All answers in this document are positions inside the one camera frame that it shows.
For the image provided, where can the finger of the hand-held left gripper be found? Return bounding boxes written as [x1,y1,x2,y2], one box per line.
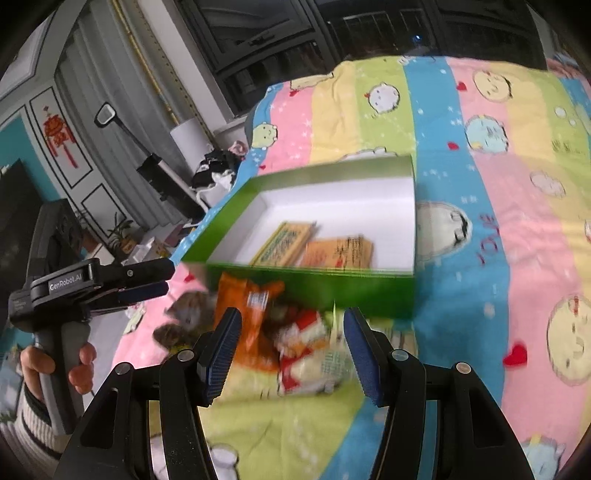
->
[98,257,177,291]
[90,281,169,315]

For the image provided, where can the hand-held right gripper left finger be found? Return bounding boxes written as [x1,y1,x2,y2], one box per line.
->
[54,307,243,480]

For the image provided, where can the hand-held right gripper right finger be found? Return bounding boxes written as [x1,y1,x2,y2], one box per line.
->
[342,307,536,480]

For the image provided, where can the clear green print snack packet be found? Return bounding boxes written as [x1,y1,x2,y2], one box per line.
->
[295,344,365,397]

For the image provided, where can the orange snack bag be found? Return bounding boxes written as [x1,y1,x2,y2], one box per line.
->
[215,272,286,372]

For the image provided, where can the brown gold snack packet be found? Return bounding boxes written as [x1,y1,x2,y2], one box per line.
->
[154,292,218,352]

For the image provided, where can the red white snack packet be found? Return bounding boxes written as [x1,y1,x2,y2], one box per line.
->
[272,308,334,357]
[277,353,324,395]

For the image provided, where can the green cardboard box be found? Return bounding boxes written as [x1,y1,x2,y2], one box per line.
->
[181,154,417,320]

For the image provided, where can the person's left forearm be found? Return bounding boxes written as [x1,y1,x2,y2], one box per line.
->
[0,383,70,462]

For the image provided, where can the person's left hand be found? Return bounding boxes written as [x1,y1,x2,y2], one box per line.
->
[19,342,98,403]

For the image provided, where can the potted plant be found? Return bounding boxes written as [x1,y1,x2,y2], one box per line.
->
[107,215,134,254]

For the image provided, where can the black television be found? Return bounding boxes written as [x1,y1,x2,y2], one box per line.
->
[0,159,47,287]

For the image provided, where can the upright vacuum cleaner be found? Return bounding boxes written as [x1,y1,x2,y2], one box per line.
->
[93,102,208,217]

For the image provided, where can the orange brown snack packet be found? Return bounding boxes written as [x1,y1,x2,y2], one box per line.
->
[302,234,374,269]

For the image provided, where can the yellow green snack packet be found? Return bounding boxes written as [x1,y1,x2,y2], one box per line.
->
[249,222,319,267]

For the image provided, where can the black white clothes pile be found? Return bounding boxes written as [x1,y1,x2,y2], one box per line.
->
[191,148,243,192]

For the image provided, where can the white cylindrical bin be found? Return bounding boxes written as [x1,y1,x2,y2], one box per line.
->
[170,117,218,171]

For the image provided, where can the striped cartoon printed blanket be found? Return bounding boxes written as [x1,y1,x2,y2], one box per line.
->
[88,54,591,480]

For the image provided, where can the grey curtain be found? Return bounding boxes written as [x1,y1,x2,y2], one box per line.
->
[55,0,222,222]

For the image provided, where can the dark framed window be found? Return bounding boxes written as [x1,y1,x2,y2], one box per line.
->
[180,0,550,116]

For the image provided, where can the red knot wall decoration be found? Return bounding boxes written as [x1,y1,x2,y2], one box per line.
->
[42,106,79,171]

